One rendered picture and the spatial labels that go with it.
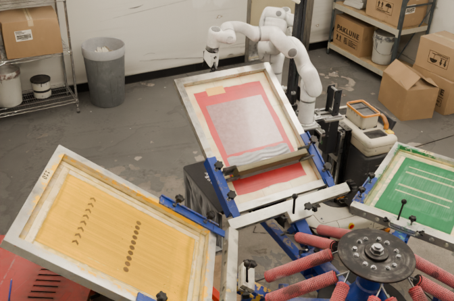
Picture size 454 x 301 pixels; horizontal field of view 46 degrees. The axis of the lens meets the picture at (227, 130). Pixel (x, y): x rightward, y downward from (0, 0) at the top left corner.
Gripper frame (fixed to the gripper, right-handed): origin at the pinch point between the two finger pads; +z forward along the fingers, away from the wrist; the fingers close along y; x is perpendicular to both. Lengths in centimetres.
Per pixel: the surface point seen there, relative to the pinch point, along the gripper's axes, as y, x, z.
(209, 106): -32.3, 15.0, -3.8
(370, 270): -152, 8, -28
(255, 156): -65, 3, 4
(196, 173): -37, 18, 45
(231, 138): -52, 11, 2
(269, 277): -130, 33, 0
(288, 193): -90, -4, 8
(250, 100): -33.6, -9.6, -3.4
